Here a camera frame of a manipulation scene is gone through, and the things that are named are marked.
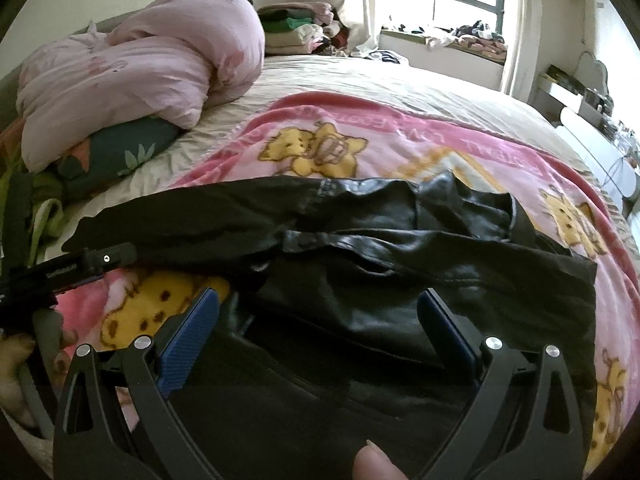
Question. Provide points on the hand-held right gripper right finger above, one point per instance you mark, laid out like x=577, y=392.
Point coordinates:
x=450, y=330

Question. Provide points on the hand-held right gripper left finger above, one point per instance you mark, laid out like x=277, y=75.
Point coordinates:
x=192, y=340

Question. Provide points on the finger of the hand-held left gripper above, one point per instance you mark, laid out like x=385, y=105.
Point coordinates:
x=95, y=260

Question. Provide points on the black leather jacket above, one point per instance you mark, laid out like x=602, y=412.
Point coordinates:
x=350, y=270

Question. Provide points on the pile of clothes on windowsill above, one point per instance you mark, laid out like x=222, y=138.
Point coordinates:
x=465, y=37

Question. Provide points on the stack of folded clothes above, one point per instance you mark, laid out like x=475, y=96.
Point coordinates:
x=295, y=27

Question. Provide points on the person's right hand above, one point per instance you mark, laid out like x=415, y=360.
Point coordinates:
x=375, y=462

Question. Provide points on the green cloth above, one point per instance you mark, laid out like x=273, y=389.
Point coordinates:
x=47, y=215

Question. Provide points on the dark green floral pillow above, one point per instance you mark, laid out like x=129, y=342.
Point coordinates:
x=125, y=147

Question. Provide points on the pink duvet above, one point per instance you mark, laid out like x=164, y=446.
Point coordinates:
x=130, y=70

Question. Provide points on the pink printed blanket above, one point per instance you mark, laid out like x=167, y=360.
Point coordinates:
x=400, y=135

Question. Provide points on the white curved cabinet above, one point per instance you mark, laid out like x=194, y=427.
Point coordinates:
x=595, y=140

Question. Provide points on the clutter of small bottles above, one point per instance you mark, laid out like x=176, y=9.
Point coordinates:
x=622, y=135

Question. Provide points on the white window bench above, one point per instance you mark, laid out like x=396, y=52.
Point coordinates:
x=440, y=67

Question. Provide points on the white vanity shelf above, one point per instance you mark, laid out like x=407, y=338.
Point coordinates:
x=565, y=92

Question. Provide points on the beige bed sheet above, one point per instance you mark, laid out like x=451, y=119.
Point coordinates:
x=350, y=75

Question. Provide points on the black and white cloth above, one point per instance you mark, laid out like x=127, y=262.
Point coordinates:
x=382, y=56

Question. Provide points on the vanity mirror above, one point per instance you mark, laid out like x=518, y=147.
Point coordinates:
x=592, y=67

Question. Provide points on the white curtain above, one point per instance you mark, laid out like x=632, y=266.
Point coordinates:
x=360, y=5

